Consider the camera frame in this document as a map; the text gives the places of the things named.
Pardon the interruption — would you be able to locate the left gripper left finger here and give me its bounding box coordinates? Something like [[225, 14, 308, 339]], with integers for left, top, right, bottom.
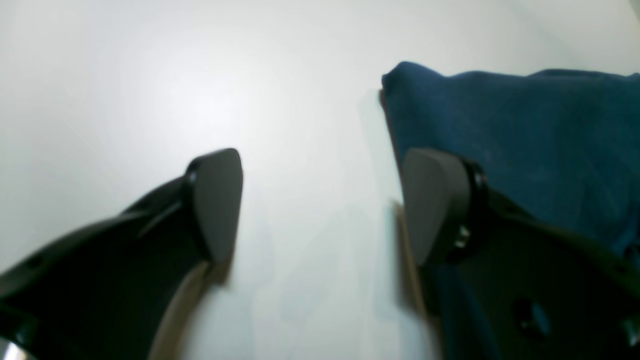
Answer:
[[0, 148, 243, 360]]

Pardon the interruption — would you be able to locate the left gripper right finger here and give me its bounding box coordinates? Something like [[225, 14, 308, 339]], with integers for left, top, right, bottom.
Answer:
[[402, 148, 640, 360]]

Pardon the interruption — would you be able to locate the dark blue t-shirt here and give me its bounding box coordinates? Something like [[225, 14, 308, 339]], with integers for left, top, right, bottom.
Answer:
[[381, 61, 640, 360]]

